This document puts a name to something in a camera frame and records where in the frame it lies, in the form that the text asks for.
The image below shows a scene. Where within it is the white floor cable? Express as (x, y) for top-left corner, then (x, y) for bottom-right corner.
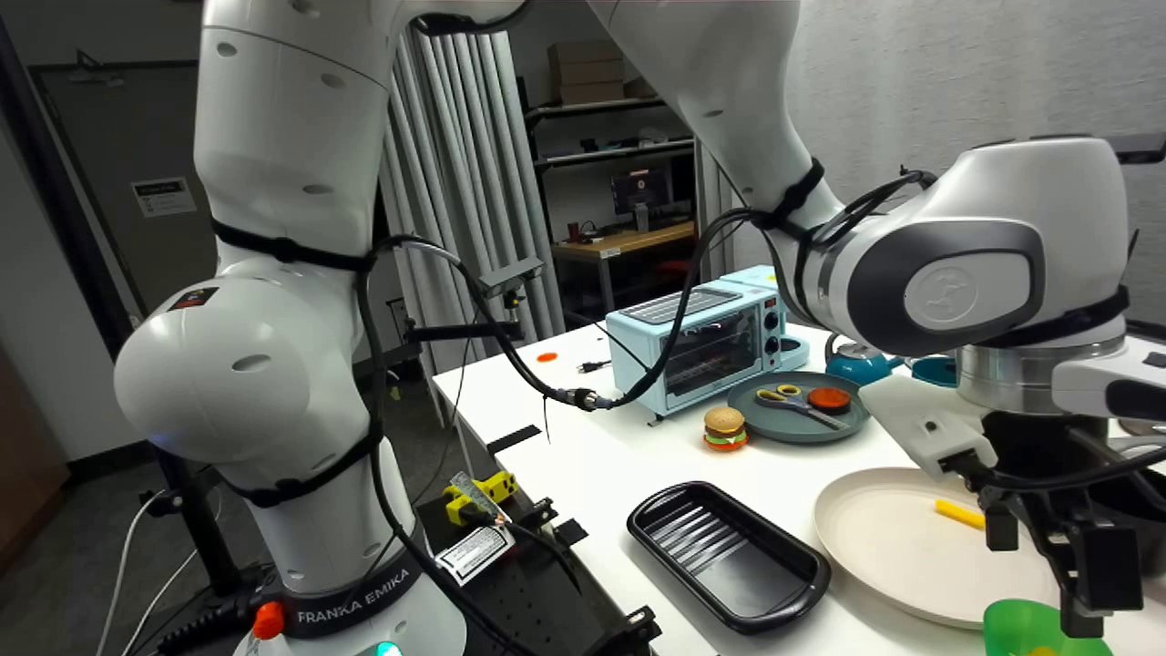
(91, 486), (204, 656)

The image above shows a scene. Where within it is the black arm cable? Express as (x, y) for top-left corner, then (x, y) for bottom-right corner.
(358, 156), (1166, 656)

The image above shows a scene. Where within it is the small teal toy kettle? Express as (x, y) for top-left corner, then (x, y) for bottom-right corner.
(824, 332), (902, 392)

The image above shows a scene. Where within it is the silver metal plate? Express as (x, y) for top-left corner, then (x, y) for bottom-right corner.
(434, 521), (518, 589)

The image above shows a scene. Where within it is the light blue toy oven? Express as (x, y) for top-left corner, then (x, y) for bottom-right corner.
(600, 262), (817, 428)

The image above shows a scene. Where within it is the yellow clamp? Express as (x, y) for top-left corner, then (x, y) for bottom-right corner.
(441, 467), (521, 528)

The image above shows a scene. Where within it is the black tape strip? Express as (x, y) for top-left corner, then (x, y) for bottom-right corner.
(545, 518), (592, 552)
(486, 420), (545, 454)

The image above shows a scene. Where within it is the yellow toy fry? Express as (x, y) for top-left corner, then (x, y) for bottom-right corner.
(934, 494), (992, 537)

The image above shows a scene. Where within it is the cardboard box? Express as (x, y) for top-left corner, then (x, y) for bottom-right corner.
(544, 35), (632, 107)

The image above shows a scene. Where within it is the black horizontal bar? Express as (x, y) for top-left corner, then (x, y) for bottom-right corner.
(404, 289), (574, 350)

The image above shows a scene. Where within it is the wooden desk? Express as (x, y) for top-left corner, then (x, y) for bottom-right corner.
(554, 217), (702, 313)

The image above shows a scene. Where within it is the green plastic cup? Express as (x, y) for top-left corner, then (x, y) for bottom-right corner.
(980, 593), (1115, 656)

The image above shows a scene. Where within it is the dark metal shelf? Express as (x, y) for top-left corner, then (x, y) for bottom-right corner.
(523, 91), (707, 305)

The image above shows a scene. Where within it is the white paper sign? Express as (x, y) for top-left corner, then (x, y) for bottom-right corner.
(126, 174), (200, 224)

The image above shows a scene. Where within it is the grey door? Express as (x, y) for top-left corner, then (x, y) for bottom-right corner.
(30, 58), (213, 329)

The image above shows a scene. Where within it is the red toy tomato slice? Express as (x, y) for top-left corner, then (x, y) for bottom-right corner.
(805, 383), (856, 420)

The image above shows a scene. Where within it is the white round plate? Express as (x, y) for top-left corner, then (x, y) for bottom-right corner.
(809, 462), (1072, 634)

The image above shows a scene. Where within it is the grey toy spoon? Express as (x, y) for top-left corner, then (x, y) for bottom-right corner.
(755, 379), (847, 439)

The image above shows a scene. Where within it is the toy hamburger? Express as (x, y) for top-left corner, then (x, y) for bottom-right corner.
(700, 400), (755, 454)

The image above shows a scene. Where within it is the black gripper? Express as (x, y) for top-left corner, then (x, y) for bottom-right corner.
(976, 411), (1152, 641)

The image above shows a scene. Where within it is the white pleated curtain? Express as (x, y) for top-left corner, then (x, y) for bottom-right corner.
(377, 30), (564, 368)

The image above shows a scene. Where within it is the dark grey plate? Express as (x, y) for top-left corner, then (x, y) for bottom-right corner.
(724, 368), (873, 450)

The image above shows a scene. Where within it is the black rectangular tray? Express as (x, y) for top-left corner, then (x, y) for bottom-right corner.
(623, 476), (833, 637)

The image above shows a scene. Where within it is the white bottle orange cap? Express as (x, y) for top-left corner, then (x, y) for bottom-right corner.
(229, 598), (301, 656)

